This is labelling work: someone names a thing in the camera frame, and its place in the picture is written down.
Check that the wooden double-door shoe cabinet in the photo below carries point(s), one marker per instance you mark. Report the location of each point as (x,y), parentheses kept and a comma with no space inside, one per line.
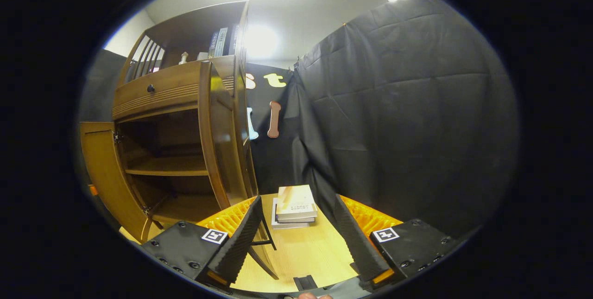
(162,81)

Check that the black backdrop cloth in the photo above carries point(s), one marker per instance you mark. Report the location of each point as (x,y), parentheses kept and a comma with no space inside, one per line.
(407,104)

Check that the wooden inner shelf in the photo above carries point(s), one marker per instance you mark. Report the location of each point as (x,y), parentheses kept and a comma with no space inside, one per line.
(171,165)

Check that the small white box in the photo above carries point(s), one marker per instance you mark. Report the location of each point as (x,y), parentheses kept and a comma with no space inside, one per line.
(202,56)

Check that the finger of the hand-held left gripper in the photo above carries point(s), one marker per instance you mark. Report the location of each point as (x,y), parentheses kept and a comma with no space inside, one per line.
(93,190)

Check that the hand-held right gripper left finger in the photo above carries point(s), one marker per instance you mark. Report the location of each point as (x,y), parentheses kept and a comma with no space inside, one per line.
(238,243)

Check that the grey spine book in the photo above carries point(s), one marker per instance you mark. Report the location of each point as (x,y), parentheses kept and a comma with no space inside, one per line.
(222,41)

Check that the round black drawer knob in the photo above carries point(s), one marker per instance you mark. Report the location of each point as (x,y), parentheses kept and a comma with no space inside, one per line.
(150,88)

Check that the metal door hinge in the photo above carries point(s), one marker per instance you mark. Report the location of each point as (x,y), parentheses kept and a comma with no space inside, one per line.
(118,137)
(147,210)

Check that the small white figurine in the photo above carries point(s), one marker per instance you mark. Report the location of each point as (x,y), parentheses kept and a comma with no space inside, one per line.
(184,58)

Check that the wooden cabinet door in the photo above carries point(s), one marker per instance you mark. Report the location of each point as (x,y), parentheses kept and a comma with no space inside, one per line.
(104,174)
(222,150)

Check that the blue hardcover book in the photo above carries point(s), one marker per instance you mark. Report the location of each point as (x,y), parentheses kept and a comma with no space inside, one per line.
(213,45)

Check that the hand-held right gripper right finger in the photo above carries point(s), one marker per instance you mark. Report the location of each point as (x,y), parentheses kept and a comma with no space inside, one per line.
(359,243)

